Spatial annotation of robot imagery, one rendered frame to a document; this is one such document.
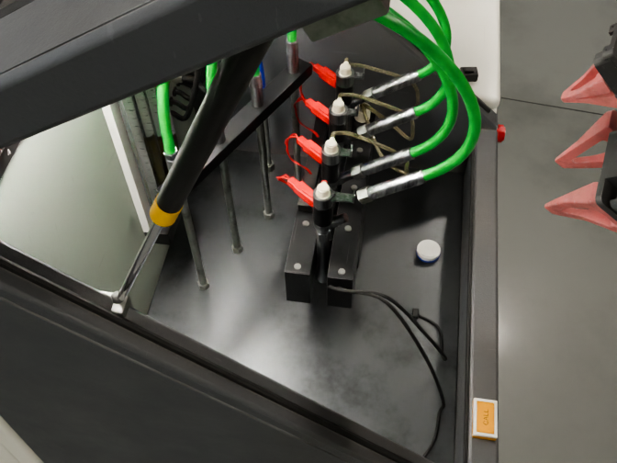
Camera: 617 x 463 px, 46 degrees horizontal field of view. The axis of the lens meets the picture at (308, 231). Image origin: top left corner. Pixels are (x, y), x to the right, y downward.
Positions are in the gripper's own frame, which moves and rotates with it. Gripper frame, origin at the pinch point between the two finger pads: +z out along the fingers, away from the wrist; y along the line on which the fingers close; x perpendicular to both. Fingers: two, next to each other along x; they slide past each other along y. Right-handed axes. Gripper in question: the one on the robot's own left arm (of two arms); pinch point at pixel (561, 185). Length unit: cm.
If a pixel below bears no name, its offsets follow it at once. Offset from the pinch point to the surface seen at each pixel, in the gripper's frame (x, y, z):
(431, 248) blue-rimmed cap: 27, -11, 46
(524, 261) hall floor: 112, -53, 101
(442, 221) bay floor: 30, -17, 49
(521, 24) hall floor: 118, -163, 136
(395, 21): -16.8, -11.3, 10.3
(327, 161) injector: -2.5, -9.2, 38.3
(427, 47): -12.5, -11.0, 9.8
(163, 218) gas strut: -33.0, 20.0, 4.1
